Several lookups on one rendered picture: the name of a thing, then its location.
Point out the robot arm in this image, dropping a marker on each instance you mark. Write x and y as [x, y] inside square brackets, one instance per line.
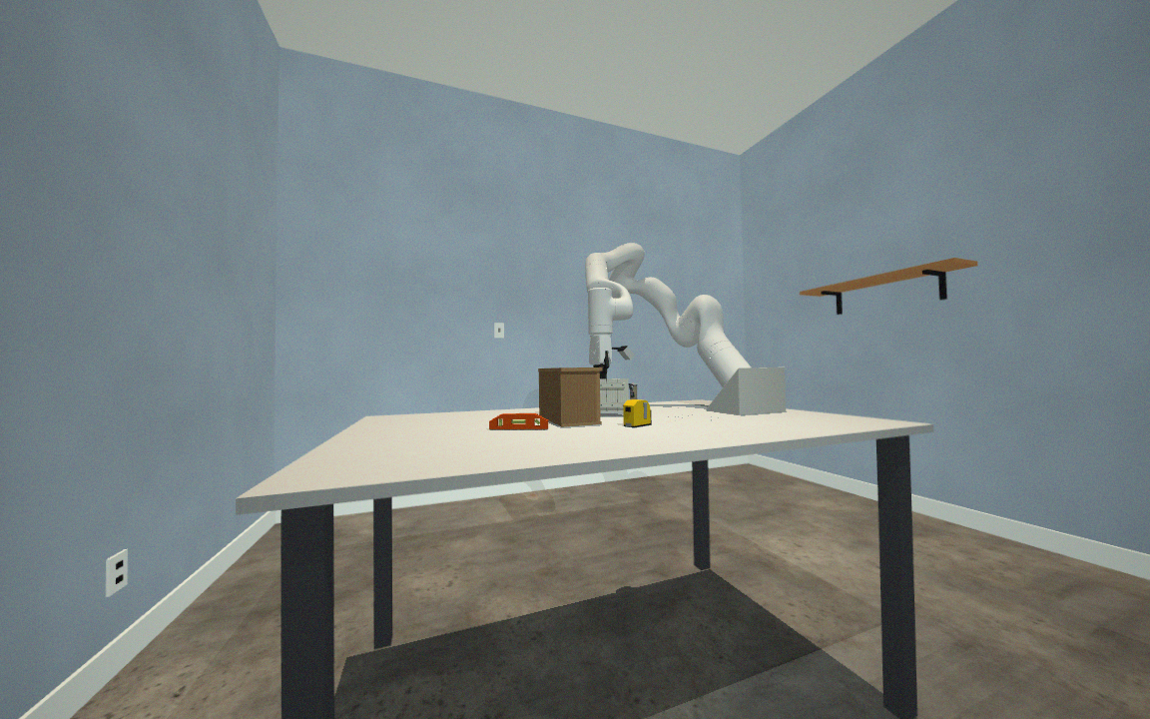
[714, 348]

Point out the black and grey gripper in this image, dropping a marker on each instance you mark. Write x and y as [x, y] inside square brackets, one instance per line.
[600, 350]

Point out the orange spirit level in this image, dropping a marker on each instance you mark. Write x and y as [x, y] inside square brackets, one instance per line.
[528, 418]

